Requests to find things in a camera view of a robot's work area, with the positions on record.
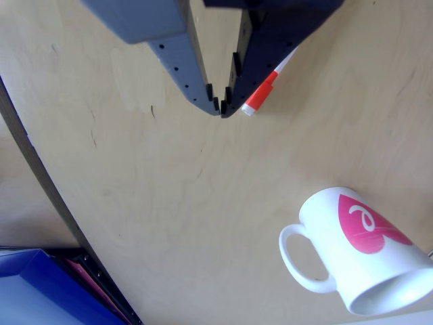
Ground white pen with red cap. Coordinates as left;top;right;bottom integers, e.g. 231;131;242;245
240;45;300;118

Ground white mug with pink hearts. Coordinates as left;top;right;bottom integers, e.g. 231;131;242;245
278;186;433;316

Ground pink folder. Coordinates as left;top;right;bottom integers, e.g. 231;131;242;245
64;259;131;325

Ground blue box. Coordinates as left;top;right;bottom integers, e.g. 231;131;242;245
0;248;127;325

